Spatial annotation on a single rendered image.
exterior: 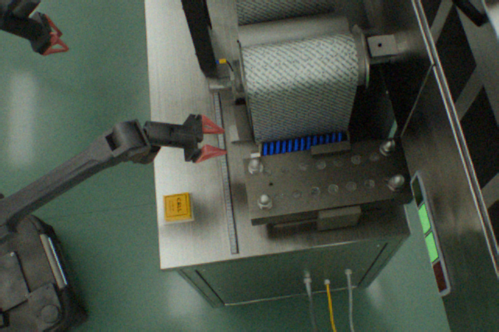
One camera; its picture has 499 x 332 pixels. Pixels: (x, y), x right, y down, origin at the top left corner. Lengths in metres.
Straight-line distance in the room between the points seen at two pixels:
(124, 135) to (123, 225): 1.29
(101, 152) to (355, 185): 0.60
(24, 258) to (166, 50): 1.08
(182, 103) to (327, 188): 0.53
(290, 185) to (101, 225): 1.35
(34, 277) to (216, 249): 1.05
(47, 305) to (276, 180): 1.14
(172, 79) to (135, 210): 0.98
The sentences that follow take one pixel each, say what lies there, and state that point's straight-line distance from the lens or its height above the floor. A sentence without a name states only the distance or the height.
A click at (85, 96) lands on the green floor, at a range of 2.79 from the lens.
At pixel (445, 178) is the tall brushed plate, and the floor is 1.35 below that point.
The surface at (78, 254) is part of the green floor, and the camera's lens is 2.48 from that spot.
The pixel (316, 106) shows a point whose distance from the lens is 1.21.
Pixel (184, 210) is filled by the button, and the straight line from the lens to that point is 1.40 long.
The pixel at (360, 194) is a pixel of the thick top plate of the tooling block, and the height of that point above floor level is 1.03.
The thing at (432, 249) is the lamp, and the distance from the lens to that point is 1.11.
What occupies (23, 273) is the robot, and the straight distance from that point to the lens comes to 2.27.
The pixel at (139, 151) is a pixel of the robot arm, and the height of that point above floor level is 1.20.
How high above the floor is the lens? 2.23
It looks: 67 degrees down
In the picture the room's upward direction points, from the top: 11 degrees counter-clockwise
